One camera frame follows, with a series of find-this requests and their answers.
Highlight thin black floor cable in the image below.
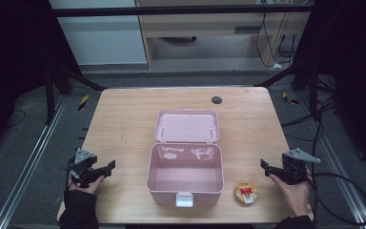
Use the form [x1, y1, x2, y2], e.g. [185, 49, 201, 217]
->
[2, 109, 27, 130]

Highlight black metal stand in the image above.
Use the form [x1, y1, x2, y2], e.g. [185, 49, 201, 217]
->
[254, 56, 321, 122]
[43, 60, 109, 126]

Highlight white cabinet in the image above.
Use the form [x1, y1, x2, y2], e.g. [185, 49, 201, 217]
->
[48, 0, 149, 67]

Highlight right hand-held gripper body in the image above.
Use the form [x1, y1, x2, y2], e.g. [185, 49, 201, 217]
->
[279, 147, 322, 186]

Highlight yellow black striped tape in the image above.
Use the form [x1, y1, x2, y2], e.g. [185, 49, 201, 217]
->
[281, 91, 300, 106]
[77, 94, 91, 112]

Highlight aluminium floor rail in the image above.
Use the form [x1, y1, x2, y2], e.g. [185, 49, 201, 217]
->
[0, 94, 69, 229]
[295, 90, 366, 229]

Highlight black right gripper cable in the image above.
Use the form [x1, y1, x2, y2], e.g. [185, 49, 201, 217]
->
[309, 149, 366, 226]

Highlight black horizontal frame bar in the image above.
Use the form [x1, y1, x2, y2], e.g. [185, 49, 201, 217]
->
[51, 4, 315, 18]

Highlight black floor cables bundle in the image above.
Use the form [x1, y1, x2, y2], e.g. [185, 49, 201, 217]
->
[280, 74, 339, 151]

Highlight black cables under desk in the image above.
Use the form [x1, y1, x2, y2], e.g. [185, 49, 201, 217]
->
[254, 11, 300, 69]

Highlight round yellow red-label snack packet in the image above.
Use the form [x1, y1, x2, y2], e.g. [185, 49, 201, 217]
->
[234, 180, 258, 206]

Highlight black curtain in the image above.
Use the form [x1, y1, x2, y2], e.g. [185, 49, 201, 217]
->
[294, 0, 366, 179]
[0, 0, 81, 160]

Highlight pink plastic box with lid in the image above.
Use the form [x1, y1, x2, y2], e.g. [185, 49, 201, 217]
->
[145, 109, 226, 208]

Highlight person's left hand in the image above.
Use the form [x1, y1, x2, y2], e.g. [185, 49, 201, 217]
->
[68, 174, 106, 196]

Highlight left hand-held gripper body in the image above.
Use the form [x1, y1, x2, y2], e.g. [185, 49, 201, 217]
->
[67, 148, 100, 189]

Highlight light wooden desk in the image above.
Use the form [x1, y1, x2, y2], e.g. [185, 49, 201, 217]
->
[134, 0, 313, 69]

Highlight person's right hand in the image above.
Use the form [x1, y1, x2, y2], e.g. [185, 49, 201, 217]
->
[269, 171, 315, 219]

